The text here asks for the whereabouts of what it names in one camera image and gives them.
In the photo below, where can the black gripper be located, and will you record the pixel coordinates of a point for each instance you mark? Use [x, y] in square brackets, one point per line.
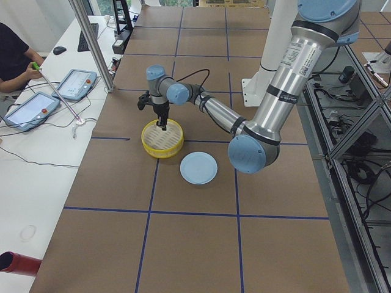
[160, 109]

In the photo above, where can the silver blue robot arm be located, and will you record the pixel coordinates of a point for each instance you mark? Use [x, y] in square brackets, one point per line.
[318, 25]

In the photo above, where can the yellow round steamer basket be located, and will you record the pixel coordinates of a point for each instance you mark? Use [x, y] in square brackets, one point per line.
[162, 144]

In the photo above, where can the light blue plate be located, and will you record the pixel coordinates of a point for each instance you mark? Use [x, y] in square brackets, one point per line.
[198, 168]

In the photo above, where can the black box on desk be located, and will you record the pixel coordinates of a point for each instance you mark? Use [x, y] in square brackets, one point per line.
[121, 41]

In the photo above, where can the far blue teach pendant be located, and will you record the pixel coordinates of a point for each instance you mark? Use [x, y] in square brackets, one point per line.
[77, 84]

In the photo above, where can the blue teach pendant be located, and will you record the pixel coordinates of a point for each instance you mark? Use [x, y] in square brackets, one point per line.
[32, 112]
[77, 84]

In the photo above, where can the black computer mouse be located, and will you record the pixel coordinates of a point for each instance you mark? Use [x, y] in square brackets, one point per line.
[59, 50]

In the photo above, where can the near blue teach pendant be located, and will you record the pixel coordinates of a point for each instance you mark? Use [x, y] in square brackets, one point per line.
[32, 112]

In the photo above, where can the person in black shirt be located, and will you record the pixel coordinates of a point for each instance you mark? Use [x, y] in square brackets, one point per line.
[16, 61]

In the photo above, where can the red cylinder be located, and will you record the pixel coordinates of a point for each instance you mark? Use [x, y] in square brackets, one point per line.
[16, 263]

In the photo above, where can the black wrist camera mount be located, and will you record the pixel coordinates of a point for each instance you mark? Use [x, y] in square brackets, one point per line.
[144, 100]

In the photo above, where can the aluminium frame post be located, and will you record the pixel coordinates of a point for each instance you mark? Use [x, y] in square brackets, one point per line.
[83, 20]

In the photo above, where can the green handled metal rod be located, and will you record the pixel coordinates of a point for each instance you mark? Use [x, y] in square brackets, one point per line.
[79, 120]

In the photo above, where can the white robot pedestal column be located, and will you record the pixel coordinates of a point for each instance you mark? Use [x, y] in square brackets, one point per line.
[278, 38]

